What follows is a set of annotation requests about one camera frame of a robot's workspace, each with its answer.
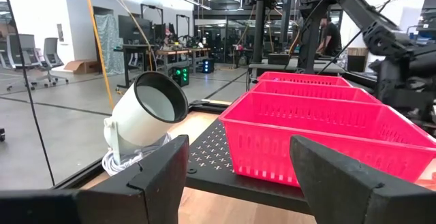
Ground black monitor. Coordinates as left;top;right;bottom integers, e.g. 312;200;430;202
118;14;153;45

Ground computer with blue lights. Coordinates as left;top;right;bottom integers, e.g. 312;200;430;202
201;58;215;74

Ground black desk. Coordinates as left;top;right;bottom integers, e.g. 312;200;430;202
114;43;154;89

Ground white round spot lamp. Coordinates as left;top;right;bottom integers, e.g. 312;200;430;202
103;71;189;166

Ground computer with green lights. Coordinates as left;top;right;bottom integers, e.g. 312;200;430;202
172;65;191;88

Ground person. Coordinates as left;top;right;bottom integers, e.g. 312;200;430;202
315;15;343;57

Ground black perforated metal riser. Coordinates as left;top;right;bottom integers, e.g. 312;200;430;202
185;116;313;215

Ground red plastic slotted basket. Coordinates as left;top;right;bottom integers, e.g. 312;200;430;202
250;80;382;105
257;71;354;88
219;91;436;188

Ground black hanging cable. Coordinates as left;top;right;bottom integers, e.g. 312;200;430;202
0;0;56;187

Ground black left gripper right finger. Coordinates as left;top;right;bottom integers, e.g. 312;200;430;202
290;135;436;224

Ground white coiled lamp cable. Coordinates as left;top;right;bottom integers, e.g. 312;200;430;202
101;132;173;177

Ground black table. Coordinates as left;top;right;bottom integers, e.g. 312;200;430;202
248;59;345;76

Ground grey fabric cover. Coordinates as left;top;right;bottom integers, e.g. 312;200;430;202
94;12;125;75

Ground wooden box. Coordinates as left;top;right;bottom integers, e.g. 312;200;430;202
347;46;371;74

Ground brown cardboard box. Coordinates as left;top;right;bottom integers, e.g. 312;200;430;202
63;59;99;74

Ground yellow hanging cable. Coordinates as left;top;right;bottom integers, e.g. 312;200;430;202
82;0;116;110

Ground wooden top workbench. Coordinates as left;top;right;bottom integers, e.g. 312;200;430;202
155;46;212;76

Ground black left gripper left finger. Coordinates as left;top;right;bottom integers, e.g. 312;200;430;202
77;134;190;224

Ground grey office chair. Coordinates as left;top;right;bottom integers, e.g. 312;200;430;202
35;37;69;88
5;33;38;92

